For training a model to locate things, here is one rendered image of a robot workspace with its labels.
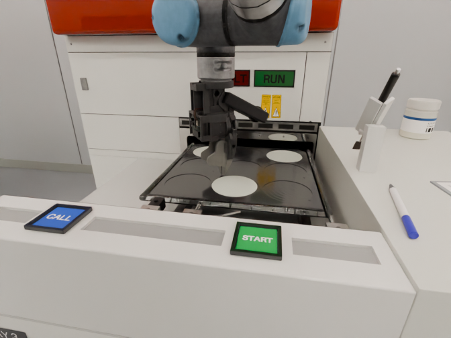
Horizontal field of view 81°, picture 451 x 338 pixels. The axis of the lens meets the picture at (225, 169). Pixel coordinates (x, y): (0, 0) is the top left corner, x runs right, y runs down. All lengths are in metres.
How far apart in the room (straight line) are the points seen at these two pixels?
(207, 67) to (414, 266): 0.43
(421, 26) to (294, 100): 1.78
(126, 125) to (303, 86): 0.60
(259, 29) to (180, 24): 0.11
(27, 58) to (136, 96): 2.37
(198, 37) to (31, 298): 0.43
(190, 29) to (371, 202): 0.36
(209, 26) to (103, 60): 0.62
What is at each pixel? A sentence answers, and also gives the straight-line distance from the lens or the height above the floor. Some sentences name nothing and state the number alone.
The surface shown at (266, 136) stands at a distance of 0.85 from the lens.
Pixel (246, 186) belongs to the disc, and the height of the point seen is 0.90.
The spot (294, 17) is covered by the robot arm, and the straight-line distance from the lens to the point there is 0.39.
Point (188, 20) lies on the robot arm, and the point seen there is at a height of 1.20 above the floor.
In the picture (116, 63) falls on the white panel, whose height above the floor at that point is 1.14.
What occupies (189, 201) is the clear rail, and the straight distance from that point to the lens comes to 0.52.
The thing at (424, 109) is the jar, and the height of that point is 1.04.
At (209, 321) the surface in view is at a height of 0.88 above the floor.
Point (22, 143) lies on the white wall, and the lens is 3.62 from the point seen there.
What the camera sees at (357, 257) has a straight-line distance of 0.34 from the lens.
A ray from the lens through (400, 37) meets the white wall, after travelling 2.48.
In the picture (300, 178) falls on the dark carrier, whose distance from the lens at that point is 0.64.
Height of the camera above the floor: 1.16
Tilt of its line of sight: 23 degrees down
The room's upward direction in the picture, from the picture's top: straight up
